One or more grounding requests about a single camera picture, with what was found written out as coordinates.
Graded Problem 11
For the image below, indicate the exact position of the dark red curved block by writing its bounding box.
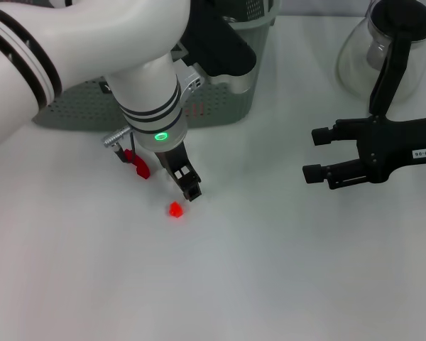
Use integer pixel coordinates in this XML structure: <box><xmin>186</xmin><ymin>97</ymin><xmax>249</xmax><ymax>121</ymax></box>
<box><xmin>123</xmin><ymin>148</ymin><xmax>152</xmax><ymax>179</ymax></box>

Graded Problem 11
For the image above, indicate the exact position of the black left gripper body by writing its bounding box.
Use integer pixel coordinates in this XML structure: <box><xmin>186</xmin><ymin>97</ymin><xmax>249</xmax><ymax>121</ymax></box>
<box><xmin>152</xmin><ymin>143</ymin><xmax>200</xmax><ymax>178</ymax></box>

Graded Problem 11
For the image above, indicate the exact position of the glass pitcher black handle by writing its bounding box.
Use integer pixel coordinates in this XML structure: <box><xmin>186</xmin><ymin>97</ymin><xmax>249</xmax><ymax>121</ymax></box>
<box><xmin>336</xmin><ymin>0</ymin><xmax>426</xmax><ymax>117</ymax></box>

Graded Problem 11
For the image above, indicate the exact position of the small red toy block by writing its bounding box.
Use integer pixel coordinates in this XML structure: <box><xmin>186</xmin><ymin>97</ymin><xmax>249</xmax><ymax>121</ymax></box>
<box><xmin>168</xmin><ymin>201</ymin><xmax>185</xmax><ymax>219</ymax></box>

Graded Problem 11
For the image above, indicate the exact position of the left wrist cable with connector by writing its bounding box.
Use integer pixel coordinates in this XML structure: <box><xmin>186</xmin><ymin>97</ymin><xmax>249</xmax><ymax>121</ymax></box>
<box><xmin>114</xmin><ymin>131</ymin><xmax>138</xmax><ymax>165</ymax></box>

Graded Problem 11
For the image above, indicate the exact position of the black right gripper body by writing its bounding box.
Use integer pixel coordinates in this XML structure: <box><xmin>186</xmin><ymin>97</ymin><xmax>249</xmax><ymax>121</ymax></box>
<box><xmin>335</xmin><ymin>114</ymin><xmax>426</xmax><ymax>185</ymax></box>

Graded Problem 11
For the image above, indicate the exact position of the grey-green perforated storage bin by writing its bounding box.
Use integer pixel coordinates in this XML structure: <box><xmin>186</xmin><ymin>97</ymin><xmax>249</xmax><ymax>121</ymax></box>
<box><xmin>33</xmin><ymin>0</ymin><xmax>283</xmax><ymax>131</ymax></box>

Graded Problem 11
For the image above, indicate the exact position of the silver plug on left gripper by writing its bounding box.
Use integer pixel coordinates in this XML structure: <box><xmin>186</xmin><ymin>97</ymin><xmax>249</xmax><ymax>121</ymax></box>
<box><xmin>102</xmin><ymin>125</ymin><xmax>134</xmax><ymax>148</ymax></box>

